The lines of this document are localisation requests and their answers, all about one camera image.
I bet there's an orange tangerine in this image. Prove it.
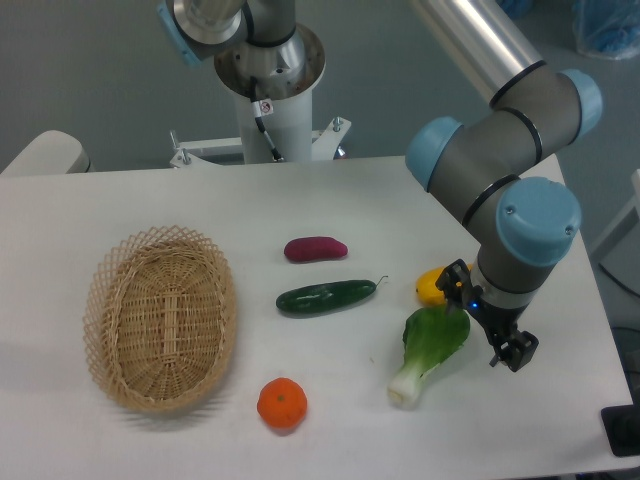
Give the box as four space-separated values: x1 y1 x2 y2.
256 377 308 430

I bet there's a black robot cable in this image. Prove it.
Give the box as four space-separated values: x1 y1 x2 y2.
248 74 285 163

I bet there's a white chair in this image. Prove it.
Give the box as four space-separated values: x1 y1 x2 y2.
1 130 94 178

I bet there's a blue plastic bag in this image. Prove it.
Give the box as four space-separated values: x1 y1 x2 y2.
572 0 639 61

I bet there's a dark green cucumber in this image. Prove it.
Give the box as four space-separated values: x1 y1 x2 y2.
275 276 385 317

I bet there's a yellow bell pepper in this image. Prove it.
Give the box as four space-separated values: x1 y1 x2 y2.
415 266 446 307

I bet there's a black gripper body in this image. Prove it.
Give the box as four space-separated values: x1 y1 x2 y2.
435 259 525 350

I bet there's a purple sweet potato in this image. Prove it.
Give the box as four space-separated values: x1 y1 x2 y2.
283 236 348 263

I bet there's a black device at edge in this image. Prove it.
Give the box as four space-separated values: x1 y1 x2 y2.
601 404 639 457

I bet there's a green bok choy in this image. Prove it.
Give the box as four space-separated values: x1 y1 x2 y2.
387 306 470 409

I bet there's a woven wicker basket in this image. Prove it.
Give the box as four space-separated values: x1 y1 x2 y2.
83 226 237 413

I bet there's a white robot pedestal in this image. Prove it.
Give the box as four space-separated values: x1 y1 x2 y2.
170 24 351 168

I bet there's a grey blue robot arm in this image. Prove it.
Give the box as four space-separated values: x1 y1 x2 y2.
157 1 602 371

